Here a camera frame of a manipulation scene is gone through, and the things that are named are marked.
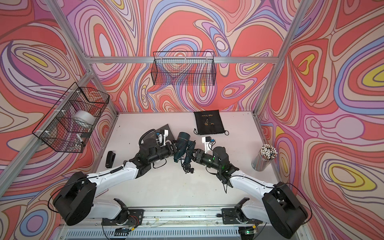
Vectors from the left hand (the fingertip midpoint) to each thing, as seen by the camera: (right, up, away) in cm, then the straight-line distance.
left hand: (185, 146), depth 76 cm
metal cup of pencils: (+42, -9, +5) cm, 44 cm away
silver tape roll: (-51, +15, -2) cm, 53 cm away
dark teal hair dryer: (-1, +1, -1) cm, 2 cm away
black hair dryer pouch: (+16, +13, +36) cm, 42 cm away
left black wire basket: (-62, +12, +1) cm, 63 cm away
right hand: (+1, -6, 0) cm, 6 cm away
